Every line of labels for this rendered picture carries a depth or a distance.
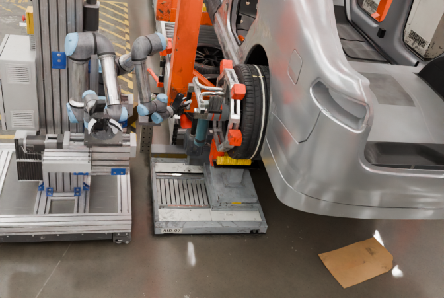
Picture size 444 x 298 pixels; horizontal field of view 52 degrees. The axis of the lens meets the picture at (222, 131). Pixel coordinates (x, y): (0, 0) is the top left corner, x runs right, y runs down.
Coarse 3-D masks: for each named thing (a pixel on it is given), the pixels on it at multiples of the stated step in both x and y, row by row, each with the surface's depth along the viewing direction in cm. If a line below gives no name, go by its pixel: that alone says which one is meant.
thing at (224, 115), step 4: (204, 100) 312; (208, 100) 312; (208, 104) 309; (224, 104) 311; (220, 108) 309; (224, 108) 310; (228, 108) 311; (224, 112) 310; (228, 112) 311; (208, 116) 309; (212, 116) 309; (216, 116) 310; (220, 116) 310; (224, 116) 311; (228, 116) 313; (216, 120) 315; (220, 120) 315; (224, 120) 315
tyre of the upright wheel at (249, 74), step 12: (240, 72) 302; (252, 72) 299; (264, 72) 302; (252, 84) 292; (264, 84) 294; (252, 96) 288; (252, 108) 287; (252, 120) 288; (264, 120) 290; (252, 132) 291; (264, 132) 293; (252, 144) 296; (240, 156) 306
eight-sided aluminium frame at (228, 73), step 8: (224, 72) 310; (232, 72) 307; (224, 80) 328; (232, 104) 290; (232, 112) 289; (232, 120) 289; (216, 128) 338; (216, 136) 330; (216, 144) 326; (224, 144) 302
